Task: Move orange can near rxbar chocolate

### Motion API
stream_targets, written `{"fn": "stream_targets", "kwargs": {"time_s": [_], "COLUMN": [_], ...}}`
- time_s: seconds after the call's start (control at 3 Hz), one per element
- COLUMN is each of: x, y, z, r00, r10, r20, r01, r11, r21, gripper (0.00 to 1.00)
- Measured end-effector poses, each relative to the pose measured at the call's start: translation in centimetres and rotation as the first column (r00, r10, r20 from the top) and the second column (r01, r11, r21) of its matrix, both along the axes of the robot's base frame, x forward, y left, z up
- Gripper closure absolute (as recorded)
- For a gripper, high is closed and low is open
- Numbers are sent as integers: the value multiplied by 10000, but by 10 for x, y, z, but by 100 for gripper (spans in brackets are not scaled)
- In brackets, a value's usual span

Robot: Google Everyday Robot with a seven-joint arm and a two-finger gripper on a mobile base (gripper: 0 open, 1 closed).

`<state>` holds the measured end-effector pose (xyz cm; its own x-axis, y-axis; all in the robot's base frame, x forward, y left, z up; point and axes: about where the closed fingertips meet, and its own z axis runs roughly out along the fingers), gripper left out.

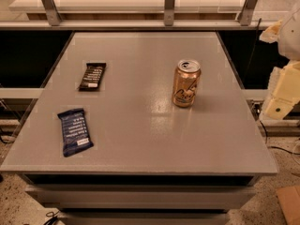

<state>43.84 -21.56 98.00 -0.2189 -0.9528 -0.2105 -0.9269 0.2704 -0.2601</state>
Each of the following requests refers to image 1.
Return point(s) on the blue rxbar wrapper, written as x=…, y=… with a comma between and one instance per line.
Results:
x=76, y=137

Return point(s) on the dark brown chocolate rxbar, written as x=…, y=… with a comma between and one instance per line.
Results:
x=92, y=76

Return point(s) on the orange soda can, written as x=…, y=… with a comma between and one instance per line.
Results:
x=185, y=82

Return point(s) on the metal frame rail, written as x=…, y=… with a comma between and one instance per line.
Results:
x=136, y=14

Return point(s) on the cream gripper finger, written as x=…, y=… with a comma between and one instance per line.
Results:
x=283, y=91
x=270, y=34

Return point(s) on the cardboard box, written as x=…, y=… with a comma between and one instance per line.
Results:
x=289, y=200

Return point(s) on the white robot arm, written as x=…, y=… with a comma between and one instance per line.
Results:
x=288, y=43

